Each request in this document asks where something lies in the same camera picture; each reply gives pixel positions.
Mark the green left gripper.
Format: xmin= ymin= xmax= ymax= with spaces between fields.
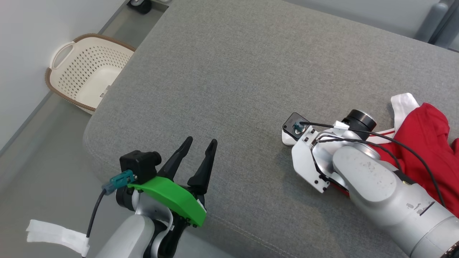
xmin=128 ymin=136 xmax=218 ymax=228

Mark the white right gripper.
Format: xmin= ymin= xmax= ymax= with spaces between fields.
xmin=281 ymin=127 xmax=332 ymax=194

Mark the red jersey white trim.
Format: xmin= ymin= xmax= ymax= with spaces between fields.
xmin=325 ymin=92 xmax=459 ymax=218

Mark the grey fabric sofa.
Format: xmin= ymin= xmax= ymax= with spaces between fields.
xmin=82 ymin=0 xmax=459 ymax=258

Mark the cream plastic laundry basket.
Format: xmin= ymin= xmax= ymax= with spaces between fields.
xmin=45 ymin=33 xmax=137 ymax=115

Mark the white tape tag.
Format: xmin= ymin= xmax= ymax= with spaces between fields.
xmin=26 ymin=219 xmax=90 ymax=257

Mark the black caster wheel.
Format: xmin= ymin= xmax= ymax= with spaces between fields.
xmin=127 ymin=0 xmax=153 ymax=15

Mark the grey partition post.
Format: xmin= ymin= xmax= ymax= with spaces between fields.
xmin=430 ymin=0 xmax=459 ymax=49
xmin=416 ymin=2 xmax=449 ymax=40

